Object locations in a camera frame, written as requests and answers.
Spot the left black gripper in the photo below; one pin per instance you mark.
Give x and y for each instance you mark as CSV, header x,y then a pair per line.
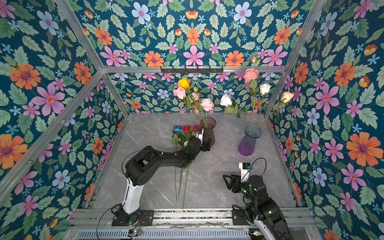
x,y
208,146

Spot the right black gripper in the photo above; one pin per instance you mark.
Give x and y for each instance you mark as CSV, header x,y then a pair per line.
x,y
234,181

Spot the dark mauve glass vase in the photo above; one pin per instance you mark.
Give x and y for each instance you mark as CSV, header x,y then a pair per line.
x,y
208,124

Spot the artificial flower bunch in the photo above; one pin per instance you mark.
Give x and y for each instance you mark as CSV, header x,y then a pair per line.
x,y
180,139

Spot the purple blue glass vase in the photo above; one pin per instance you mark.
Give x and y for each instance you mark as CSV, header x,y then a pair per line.
x,y
248,143

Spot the large pink rose stem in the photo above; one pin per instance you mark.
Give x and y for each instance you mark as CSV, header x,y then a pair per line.
x,y
206,105

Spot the pink rose spray stem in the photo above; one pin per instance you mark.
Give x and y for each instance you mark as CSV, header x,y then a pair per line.
x,y
192,101

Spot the yellow orange rose stem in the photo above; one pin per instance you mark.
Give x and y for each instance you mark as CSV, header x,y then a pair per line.
x,y
186,83

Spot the small white bud stem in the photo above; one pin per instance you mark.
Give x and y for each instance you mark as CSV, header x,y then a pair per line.
x,y
264,91

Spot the cream white rose stem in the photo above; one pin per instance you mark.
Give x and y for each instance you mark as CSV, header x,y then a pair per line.
x,y
284,100

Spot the pink carnation stem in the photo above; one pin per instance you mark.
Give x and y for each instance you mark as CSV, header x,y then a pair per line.
x,y
252,78

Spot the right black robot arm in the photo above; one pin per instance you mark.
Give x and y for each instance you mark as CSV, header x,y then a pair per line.
x,y
260,210

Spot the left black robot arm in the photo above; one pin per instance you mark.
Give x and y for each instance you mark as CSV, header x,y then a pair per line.
x,y
142,167

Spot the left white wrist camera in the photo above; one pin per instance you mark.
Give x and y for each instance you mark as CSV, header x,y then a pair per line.
x,y
199,134

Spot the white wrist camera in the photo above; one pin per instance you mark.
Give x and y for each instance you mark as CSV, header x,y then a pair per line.
x,y
199,134
245,169

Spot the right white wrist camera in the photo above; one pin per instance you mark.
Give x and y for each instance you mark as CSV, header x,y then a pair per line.
x,y
245,169

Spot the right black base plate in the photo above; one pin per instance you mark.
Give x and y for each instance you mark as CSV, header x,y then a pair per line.
x,y
239,218

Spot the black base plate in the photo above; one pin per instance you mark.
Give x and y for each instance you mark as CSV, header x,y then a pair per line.
x,y
138,218
239,218

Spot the aluminium mounting rail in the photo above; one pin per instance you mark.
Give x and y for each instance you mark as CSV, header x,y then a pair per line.
x,y
211,217

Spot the black hook rail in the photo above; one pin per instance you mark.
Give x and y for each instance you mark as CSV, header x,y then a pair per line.
x,y
188,70

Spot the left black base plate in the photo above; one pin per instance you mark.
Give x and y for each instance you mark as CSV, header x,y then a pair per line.
x,y
138,218

